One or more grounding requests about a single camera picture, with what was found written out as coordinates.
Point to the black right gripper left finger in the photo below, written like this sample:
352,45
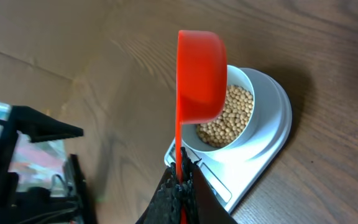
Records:
165,205

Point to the grey round bowl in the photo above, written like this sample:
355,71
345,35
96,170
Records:
235,76

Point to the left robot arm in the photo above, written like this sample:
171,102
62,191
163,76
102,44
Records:
39,181

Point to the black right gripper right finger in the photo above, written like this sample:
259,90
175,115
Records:
209,209

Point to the soybeans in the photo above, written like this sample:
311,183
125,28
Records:
238,107

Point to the red plastic measuring scoop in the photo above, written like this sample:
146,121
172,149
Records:
201,82

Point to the white digital kitchen scale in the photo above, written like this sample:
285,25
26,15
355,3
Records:
232,170

